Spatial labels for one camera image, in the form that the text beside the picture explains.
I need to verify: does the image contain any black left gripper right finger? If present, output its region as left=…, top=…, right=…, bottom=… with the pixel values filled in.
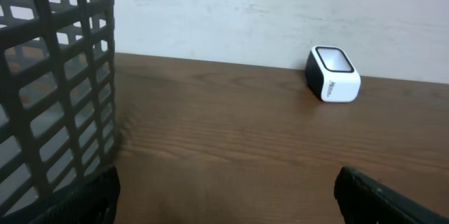
left=334, top=166, right=448, bottom=224

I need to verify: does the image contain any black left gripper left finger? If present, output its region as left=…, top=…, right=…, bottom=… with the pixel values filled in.
left=28, top=165, right=121, bottom=224

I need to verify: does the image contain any white barcode scanner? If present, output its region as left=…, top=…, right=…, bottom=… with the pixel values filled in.
left=304, top=46, right=361, bottom=103

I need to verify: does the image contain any dark grey plastic basket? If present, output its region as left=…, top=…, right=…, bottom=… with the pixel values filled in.
left=1, top=0, right=117, bottom=223

